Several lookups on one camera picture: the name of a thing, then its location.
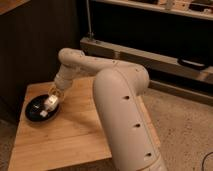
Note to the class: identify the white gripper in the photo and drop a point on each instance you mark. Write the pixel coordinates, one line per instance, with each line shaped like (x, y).
(57, 92)

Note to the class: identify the wooden table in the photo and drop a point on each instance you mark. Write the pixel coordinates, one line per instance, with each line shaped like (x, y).
(74, 137)

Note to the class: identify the grey metal beam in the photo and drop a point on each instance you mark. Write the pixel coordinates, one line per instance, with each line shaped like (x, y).
(149, 60)

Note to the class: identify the upper wooden shelf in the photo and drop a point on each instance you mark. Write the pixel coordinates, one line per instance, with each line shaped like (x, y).
(176, 7)

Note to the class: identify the metal vertical pole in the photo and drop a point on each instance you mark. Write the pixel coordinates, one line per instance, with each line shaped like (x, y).
(90, 30)

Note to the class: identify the black ceramic bowl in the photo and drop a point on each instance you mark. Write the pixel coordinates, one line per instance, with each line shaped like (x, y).
(34, 110)

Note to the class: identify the white plastic bottle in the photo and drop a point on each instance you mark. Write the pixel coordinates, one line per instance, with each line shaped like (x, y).
(50, 104)

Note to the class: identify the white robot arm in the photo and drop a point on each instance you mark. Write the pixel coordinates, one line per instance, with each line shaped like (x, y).
(116, 89)

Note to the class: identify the black handle on beam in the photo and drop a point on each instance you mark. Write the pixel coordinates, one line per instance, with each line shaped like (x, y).
(192, 66)

